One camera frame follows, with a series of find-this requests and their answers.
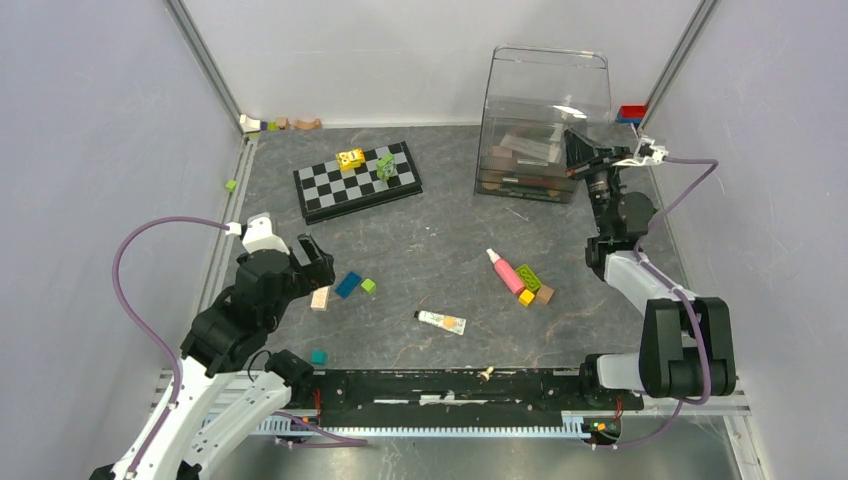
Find green lego brick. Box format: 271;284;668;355
515;264;542;293

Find wooden blocks in corner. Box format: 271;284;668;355
238;114;323;134

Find green toy block on chessboard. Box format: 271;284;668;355
376;153;396;182

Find red blue bricks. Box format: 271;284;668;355
615;104;647;125

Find black white chessboard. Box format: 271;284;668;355
293;141;423;225

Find teal cube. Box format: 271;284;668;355
310;349;328;366

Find small green cube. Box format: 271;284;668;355
360;278;376;294

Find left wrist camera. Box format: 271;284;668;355
225;212;290;255

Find blue block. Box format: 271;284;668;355
334;271;363;299

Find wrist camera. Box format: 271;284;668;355
225;212;290;255
633;136;669;166

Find white cream tube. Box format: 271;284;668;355
414;310;466;335

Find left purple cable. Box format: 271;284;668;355
111;216;243;480

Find cream wooden block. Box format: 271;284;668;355
310;287;330;311

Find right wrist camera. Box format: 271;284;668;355
633;136;669;166

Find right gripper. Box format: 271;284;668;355
564;128;635;234

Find brown wooden cube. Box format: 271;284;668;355
535;284;555;305

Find white chess pawn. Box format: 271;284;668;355
479;366;494;382

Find yellow cube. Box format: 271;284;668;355
518;289;535;307

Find yellow toy block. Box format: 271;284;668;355
335;148;365;171

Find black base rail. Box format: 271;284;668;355
294;368;644;429

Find clear acrylic makeup organizer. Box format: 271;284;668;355
475;45;611;204

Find pink bottle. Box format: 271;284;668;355
485;248;525;295

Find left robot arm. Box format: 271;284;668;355
91;234;336;479

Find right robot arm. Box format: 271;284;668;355
562;127;737;408

